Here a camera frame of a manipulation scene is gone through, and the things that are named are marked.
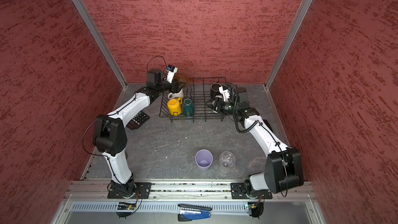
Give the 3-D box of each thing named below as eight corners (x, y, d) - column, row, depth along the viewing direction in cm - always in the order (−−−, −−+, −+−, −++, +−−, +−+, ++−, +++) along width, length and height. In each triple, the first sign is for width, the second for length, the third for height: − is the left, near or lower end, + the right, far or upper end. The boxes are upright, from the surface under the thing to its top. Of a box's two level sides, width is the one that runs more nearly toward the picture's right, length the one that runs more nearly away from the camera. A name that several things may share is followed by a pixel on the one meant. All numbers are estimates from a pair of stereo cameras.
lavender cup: (195, 173, 81) (194, 167, 71) (196, 157, 87) (195, 149, 77) (212, 173, 81) (213, 167, 71) (211, 158, 87) (212, 149, 77)
